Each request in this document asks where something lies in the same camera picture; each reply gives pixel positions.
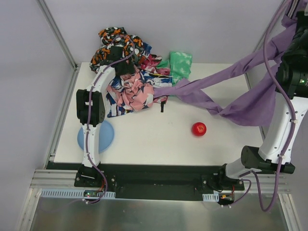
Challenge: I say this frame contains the purple shirt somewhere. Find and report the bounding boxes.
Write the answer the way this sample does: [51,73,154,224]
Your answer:
[153,13,301,128]

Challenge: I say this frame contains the pink navy patterned cloth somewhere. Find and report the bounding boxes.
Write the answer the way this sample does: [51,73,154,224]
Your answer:
[106,71,154,116]

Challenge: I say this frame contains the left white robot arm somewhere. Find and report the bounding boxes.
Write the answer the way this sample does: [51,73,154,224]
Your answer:
[76,46,134,181]

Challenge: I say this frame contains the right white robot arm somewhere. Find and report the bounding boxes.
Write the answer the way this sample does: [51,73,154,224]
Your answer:
[218,10,308,184]

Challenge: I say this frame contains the orange black patterned cloth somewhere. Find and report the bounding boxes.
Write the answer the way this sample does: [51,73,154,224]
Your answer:
[90,27,148,73]

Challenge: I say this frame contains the blue white striped cloth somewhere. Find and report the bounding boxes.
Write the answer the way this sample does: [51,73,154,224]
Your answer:
[106,43,172,118]

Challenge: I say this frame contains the green white tie-dye cloth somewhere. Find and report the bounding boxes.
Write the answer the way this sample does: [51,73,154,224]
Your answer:
[157,51,193,85]

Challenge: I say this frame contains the blue plastic plate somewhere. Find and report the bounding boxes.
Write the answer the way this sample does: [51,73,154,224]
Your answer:
[77,120,115,154]

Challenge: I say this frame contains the red apple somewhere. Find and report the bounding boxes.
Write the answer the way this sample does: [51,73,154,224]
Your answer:
[191,122,207,137]

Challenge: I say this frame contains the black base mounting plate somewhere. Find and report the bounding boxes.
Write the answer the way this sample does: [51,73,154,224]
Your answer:
[74,164,244,201]

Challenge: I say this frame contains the left aluminium frame post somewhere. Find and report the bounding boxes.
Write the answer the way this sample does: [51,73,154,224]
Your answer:
[36,0,78,70]

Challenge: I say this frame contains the aluminium front rail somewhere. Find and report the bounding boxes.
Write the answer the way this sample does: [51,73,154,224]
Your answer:
[30,169,291,194]

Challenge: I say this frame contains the left white cable duct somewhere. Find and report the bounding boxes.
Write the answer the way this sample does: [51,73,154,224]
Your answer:
[41,189,116,200]

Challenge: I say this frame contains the white cable duct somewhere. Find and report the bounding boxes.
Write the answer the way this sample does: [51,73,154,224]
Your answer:
[202,192,219,202]
[41,189,116,200]

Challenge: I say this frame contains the right white cable duct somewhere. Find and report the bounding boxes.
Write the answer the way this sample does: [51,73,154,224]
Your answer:
[202,192,219,202]

